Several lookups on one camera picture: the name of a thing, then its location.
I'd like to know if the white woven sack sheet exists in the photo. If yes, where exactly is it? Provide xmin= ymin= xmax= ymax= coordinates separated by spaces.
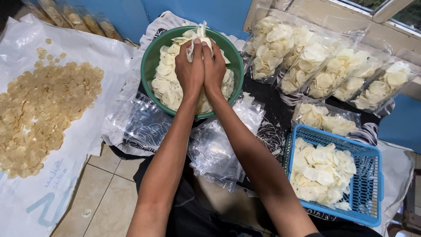
xmin=0 ymin=15 xmax=140 ymax=237

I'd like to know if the green plastic bowl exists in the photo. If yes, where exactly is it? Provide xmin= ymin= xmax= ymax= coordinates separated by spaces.
xmin=141 ymin=26 xmax=245 ymax=120

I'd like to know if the pile of white basket crackers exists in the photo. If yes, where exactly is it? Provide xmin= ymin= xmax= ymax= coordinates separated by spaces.
xmin=290 ymin=137 xmax=358 ymax=211

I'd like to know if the blue plastic basket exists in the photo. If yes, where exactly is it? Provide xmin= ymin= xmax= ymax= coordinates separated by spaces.
xmin=282 ymin=124 xmax=385 ymax=228

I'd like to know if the person's left hand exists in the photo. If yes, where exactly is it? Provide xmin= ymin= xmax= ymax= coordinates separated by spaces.
xmin=175 ymin=38 xmax=205 ymax=100

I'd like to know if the heap of white bowl crackers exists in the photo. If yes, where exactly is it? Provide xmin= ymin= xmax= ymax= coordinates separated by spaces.
xmin=151 ymin=43 xmax=235 ymax=115

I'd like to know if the large pile of clear bags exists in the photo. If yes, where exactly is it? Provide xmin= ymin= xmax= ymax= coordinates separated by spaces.
xmin=187 ymin=95 xmax=266 ymax=193

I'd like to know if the row of tan cracker packets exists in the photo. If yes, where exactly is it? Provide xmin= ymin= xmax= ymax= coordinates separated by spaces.
xmin=21 ymin=0 xmax=124 ymax=42

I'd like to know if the heap of tan round crackers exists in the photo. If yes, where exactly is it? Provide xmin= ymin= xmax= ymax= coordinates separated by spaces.
xmin=0 ymin=38 xmax=105 ymax=180

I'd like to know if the person's right hand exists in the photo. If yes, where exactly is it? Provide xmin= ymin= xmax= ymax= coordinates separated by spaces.
xmin=201 ymin=39 xmax=228 ymax=98

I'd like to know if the person's black clothing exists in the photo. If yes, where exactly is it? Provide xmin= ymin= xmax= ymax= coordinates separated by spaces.
xmin=133 ymin=154 xmax=384 ymax=237

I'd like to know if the black leaf-print cloth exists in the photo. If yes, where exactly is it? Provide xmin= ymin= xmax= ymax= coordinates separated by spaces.
xmin=101 ymin=11 xmax=396 ymax=222

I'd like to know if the handful of white crackers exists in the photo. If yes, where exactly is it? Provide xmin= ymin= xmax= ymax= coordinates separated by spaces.
xmin=171 ymin=21 xmax=231 ymax=65

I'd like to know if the row of white cracker packets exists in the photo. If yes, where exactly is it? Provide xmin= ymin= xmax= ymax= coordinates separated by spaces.
xmin=243 ymin=6 xmax=421 ymax=137

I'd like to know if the small pile of clear bags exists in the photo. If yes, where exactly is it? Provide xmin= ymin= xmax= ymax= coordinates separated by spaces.
xmin=122 ymin=92 xmax=175 ymax=153

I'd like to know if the white plastic sheet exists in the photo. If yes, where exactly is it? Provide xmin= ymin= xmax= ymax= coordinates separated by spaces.
xmin=373 ymin=140 xmax=416 ymax=236

